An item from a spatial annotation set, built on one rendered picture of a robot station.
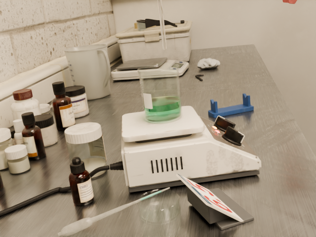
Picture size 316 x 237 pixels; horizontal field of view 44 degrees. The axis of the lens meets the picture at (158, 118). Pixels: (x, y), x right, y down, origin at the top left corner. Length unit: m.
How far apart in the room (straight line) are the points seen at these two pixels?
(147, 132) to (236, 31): 1.47
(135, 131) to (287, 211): 0.23
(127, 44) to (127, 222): 1.18
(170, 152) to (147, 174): 0.05
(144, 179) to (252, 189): 0.15
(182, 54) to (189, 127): 1.07
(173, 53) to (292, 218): 1.19
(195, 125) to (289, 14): 1.48
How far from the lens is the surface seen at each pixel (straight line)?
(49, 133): 0.83
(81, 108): 1.00
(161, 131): 0.55
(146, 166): 0.56
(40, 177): 0.70
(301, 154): 0.68
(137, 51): 1.63
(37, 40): 1.24
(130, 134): 0.56
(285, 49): 2.01
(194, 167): 0.57
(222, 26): 1.98
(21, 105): 0.87
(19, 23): 1.16
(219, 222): 0.49
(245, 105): 0.92
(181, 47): 1.61
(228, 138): 0.59
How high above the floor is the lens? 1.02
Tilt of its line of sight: 17 degrees down
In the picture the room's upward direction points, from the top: 7 degrees counter-clockwise
